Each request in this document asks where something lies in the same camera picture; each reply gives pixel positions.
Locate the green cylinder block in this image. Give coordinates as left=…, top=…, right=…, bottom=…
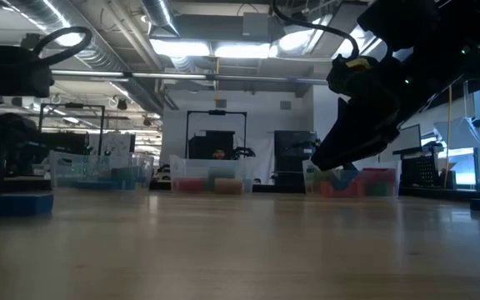
left=207, top=166, right=238, bottom=183

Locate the red cylinder block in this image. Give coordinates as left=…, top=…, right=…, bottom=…
left=173, top=177, right=207, bottom=194

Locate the red round-notch block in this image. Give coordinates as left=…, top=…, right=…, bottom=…
left=358, top=167, right=398, bottom=185

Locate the yellow power cable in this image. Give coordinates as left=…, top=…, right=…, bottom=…
left=443, top=85, right=455, bottom=189

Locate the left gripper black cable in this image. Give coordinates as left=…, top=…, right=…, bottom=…
left=31, top=25, right=94, bottom=68

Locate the blue arch block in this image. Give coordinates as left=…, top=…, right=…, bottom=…
left=332, top=164, right=361, bottom=191

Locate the black gantry frame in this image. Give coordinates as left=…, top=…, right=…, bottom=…
left=184, top=109, right=248, bottom=161
left=37, top=102, right=107, bottom=158

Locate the grey ceiling box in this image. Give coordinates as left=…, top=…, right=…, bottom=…
left=241, top=11, right=276, bottom=42

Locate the black cabinet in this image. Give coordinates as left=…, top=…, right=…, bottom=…
left=272, top=129, right=322, bottom=187

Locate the ceiling light panel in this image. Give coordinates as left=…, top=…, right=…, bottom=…
left=149, top=37, right=213, bottom=58
left=212, top=41, right=273, bottom=60

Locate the green arch block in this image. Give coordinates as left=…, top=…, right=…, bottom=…
left=112, top=166, right=138, bottom=192
left=367, top=182, right=394, bottom=198

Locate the clear plastic bin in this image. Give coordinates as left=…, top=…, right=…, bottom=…
left=302, top=157, right=404, bottom=198
left=169, top=154, right=255, bottom=195
left=49, top=150, right=156, bottom=191

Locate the long grey ceiling pipe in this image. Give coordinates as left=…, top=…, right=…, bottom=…
left=51, top=65, right=329, bottom=88

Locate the yellow cylinder block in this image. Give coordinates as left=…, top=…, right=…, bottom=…
left=213, top=177, right=245, bottom=196

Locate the white hanging cloth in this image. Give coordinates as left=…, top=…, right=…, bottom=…
left=432, top=115, right=480, bottom=151

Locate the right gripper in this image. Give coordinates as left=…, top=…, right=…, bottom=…
left=309, top=56, right=404, bottom=173

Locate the white board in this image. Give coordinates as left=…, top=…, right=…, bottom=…
left=391, top=122, right=423, bottom=156

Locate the black monitor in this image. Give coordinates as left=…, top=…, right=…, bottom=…
left=5, top=129, right=93, bottom=176

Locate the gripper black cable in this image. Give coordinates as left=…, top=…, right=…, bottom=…
left=31, top=25, right=94, bottom=68
left=271, top=0, right=361, bottom=59

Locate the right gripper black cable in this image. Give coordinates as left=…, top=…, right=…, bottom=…
left=271, top=0, right=361, bottom=59

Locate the lime block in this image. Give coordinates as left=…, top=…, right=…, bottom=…
left=306, top=167, right=330, bottom=185

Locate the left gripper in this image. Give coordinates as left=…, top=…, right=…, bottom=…
left=0, top=42, right=56, bottom=195

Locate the shiny round duct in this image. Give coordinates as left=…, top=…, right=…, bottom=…
left=141, top=0, right=181, bottom=38

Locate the white printed sheet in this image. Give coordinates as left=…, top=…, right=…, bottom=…
left=88, top=132, right=138, bottom=168

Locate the black pegboard cart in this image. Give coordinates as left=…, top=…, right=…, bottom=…
left=399, top=141, right=458, bottom=199

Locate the black screen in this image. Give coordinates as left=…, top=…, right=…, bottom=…
left=187, top=129, right=236, bottom=162

